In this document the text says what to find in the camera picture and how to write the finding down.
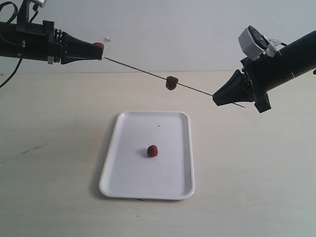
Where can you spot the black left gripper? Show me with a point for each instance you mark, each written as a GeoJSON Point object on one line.
{"type": "Point", "coordinates": [58, 44]}

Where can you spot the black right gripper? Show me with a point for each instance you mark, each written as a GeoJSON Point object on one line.
{"type": "Point", "coordinates": [238, 89]}

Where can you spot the dark red fruit piece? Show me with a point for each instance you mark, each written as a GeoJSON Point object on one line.
{"type": "Point", "coordinates": [171, 82]}

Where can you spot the thin metal skewer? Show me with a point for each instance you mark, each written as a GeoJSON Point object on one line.
{"type": "Point", "coordinates": [129, 66]}

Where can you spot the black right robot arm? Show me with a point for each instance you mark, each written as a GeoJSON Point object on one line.
{"type": "Point", "coordinates": [290, 62]}

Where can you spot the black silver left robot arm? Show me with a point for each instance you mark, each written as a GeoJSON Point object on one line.
{"type": "Point", "coordinates": [42, 42]}

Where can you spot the white rectangular plastic tray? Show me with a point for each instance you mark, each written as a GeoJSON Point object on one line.
{"type": "Point", "coordinates": [129, 173]}

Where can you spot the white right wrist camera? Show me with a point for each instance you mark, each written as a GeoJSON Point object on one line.
{"type": "Point", "coordinates": [254, 44]}

